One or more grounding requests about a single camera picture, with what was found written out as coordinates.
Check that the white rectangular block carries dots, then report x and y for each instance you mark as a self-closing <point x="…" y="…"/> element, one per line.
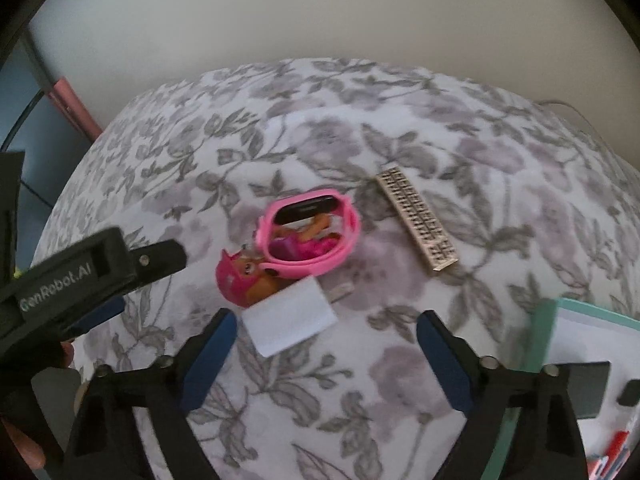
<point x="290" y="317"/>

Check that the floral printed blanket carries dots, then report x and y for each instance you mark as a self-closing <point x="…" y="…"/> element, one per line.
<point x="325" y="135"/>

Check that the small black item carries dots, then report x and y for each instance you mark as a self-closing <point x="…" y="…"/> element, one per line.
<point x="630" y="393"/>

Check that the red and white pen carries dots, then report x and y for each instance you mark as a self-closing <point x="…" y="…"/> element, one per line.
<point x="609" y="452"/>

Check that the pink puppy toy figure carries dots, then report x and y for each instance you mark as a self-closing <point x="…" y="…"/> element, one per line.
<point x="232" y="275"/>

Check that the green framed picture book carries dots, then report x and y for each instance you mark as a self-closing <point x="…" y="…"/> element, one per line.
<point x="542" y="330"/>

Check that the dark cabinet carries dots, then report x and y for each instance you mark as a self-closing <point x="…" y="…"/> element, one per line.
<point x="45" y="160"/>

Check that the person's left hand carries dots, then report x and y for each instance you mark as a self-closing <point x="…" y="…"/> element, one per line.
<point x="30" y="452"/>

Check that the pink board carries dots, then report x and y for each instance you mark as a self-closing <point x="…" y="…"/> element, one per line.
<point x="75" y="107"/>

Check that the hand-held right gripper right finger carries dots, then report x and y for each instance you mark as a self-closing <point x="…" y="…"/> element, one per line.
<point x="445" y="365"/>

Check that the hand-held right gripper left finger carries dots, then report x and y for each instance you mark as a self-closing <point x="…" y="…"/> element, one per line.
<point x="207" y="360"/>

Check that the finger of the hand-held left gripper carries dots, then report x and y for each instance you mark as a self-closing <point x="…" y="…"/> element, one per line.
<point x="100" y="315"/>
<point x="155" y="260"/>

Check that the pink smartwatch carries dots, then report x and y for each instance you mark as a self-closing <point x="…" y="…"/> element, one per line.
<point x="345" y="240"/>

